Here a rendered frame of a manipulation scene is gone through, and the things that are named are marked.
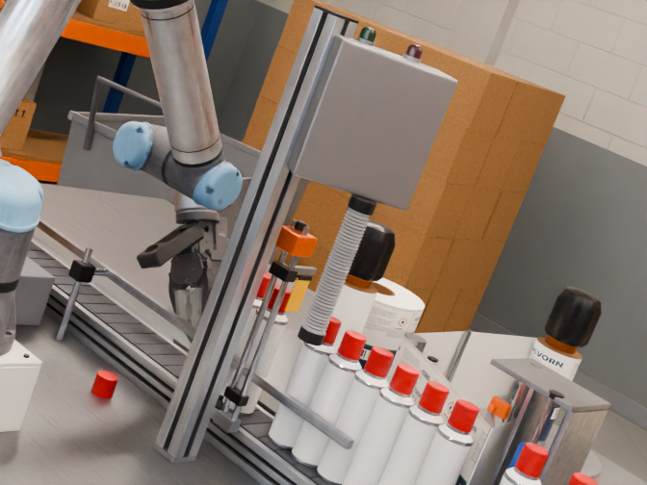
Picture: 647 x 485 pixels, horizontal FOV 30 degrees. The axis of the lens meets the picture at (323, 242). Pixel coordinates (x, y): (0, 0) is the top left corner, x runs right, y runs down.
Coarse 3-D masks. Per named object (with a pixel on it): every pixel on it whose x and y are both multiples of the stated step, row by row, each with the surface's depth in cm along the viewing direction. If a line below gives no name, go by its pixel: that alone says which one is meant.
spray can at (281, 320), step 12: (276, 288) 181; (252, 324) 182; (264, 324) 181; (276, 324) 181; (276, 336) 182; (252, 348) 182; (264, 348) 182; (276, 348) 183; (264, 360) 182; (264, 372) 183; (228, 384) 185; (240, 384) 183; (252, 384) 183; (252, 396) 184; (252, 408) 185
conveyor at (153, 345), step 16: (32, 256) 221; (48, 256) 224; (64, 272) 218; (64, 288) 210; (80, 288) 214; (80, 304) 206; (96, 304) 208; (112, 304) 211; (112, 320) 203; (128, 320) 206; (128, 336) 199; (144, 336) 202; (160, 336) 205; (144, 352) 195; (160, 352) 197; (176, 352) 200; (176, 368) 193; (240, 416) 184; (256, 416) 186; (256, 432) 180; (272, 448) 176; (320, 480) 172
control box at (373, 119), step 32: (352, 64) 156; (384, 64) 157; (416, 64) 158; (320, 96) 157; (352, 96) 157; (384, 96) 158; (416, 96) 159; (448, 96) 160; (320, 128) 158; (352, 128) 159; (384, 128) 159; (416, 128) 160; (320, 160) 159; (352, 160) 160; (384, 160) 161; (416, 160) 162; (352, 192) 161; (384, 192) 162
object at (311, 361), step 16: (336, 320) 176; (336, 336) 176; (304, 352) 176; (320, 352) 175; (304, 368) 175; (320, 368) 175; (288, 384) 178; (304, 384) 176; (304, 400) 176; (288, 416) 177; (272, 432) 178; (288, 432) 177; (288, 448) 178
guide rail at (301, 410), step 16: (48, 224) 214; (64, 240) 210; (80, 256) 207; (112, 272) 201; (128, 288) 198; (144, 304) 196; (160, 304) 194; (176, 320) 191; (192, 336) 188; (256, 384) 179; (272, 384) 178; (288, 400) 175; (304, 416) 173; (336, 432) 169
